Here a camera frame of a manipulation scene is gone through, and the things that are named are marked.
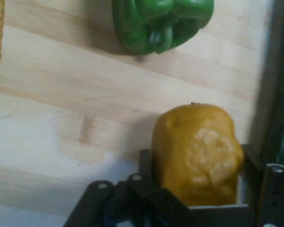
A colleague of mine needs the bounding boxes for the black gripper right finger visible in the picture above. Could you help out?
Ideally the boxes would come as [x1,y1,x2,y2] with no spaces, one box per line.
[240,143,284,227]

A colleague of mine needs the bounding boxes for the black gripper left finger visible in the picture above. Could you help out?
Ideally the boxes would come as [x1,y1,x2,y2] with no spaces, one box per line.
[62,148,192,227]

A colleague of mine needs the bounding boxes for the brown yellow toy potato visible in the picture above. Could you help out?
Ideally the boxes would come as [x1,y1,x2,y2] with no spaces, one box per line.
[152,102,245,207]

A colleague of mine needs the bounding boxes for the green toy bell pepper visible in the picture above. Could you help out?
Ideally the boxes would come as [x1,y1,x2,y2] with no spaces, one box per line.
[112,0,215,56]

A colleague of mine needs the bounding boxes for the wooden cutting board with handle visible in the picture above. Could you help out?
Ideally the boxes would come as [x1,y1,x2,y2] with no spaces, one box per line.
[0,0,279,217]

